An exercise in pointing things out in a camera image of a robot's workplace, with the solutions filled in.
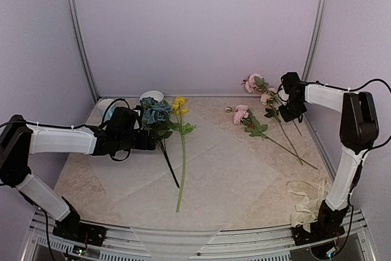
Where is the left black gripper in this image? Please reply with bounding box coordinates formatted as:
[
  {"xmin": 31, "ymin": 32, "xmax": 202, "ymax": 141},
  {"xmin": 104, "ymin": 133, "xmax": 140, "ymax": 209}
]
[{"xmin": 117, "ymin": 129, "xmax": 158, "ymax": 151}]

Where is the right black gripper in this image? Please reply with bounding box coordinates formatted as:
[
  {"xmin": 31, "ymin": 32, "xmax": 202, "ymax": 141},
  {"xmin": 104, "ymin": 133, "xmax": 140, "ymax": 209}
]
[{"xmin": 279, "ymin": 96, "xmax": 307, "ymax": 122}]

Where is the blue hydrangea fake flower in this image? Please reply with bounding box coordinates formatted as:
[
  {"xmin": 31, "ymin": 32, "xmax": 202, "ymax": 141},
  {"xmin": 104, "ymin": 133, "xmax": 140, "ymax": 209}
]
[{"xmin": 140, "ymin": 97, "xmax": 180, "ymax": 188}]

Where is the pink fake rose stem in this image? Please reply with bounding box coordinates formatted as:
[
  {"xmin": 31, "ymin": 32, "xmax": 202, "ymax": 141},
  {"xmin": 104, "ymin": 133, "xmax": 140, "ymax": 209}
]
[
  {"xmin": 241, "ymin": 73, "xmax": 304, "ymax": 166},
  {"xmin": 224, "ymin": 105, "xmax": 318, "ymax": 170}
]

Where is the yellow fake flower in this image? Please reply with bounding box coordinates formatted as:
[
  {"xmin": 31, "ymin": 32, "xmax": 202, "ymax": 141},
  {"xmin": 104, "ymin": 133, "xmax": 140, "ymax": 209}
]
[{"xmin": 171, "ymin": 96, "xmax": 195, "ymax": 213}]

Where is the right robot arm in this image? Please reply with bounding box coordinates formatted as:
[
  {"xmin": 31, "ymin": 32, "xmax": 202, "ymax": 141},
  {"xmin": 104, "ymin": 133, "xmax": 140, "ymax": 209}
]
[{"xmin": 279, "ymin": 72, "xmax": 385, "ymax": 246}]

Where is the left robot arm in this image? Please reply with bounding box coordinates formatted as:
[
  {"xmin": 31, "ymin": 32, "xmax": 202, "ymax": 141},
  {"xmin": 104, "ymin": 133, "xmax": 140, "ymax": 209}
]
[{"xmin": 1, "ymin": 106, "xmax": 156, "ymax": 247}]

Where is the white bowl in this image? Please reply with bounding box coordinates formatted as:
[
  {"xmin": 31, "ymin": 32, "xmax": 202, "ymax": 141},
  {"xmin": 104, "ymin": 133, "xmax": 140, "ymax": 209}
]
[{"xmin": 139, "ymin": 90, "xmax": 164, "ymax": 102}]

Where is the light blue mug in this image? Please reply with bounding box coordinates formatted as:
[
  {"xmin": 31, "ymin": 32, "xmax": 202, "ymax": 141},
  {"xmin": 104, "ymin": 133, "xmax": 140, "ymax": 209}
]
[{"xmin": 97, "ymin": 98, "xmax": 115, "ymax": 120}]

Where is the cream ribbon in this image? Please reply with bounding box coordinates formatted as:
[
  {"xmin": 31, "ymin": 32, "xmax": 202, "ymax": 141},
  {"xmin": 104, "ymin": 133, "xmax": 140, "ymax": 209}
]
[{"xmin": 287, "ymin": 177, "xmax": 329, "ymax": 233}]

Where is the aluminium front rail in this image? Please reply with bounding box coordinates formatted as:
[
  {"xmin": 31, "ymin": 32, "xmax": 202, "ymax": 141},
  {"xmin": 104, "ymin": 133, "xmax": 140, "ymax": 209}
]
[{"xmin": 19, "ymin": 210, "xmax": 377, "ymax": 260}]

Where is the right aluminium frame post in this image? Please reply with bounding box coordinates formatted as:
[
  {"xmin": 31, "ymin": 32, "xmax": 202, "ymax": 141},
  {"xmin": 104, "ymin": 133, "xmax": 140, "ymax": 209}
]
[{"xmin": 302, "ymin": 0, "xmax": 327, "ymax": 81}]

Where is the aluminium frame post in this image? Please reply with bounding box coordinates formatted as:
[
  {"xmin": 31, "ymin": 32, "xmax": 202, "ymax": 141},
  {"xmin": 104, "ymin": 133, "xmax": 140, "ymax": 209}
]
[
  {"xmin": 302, "ymin": 0, "xmax": 327, "ymax": 81},
  {"xmin": 67, "ymin": 0, "xmax": 100, "ymax": 103}
]

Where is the left aluminium frame post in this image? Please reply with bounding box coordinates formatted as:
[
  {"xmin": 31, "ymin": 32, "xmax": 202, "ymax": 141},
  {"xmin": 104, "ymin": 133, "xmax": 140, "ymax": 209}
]
[{"xmin": 67, "ymin": 0, "xmax": 100, "ymax": 103}]

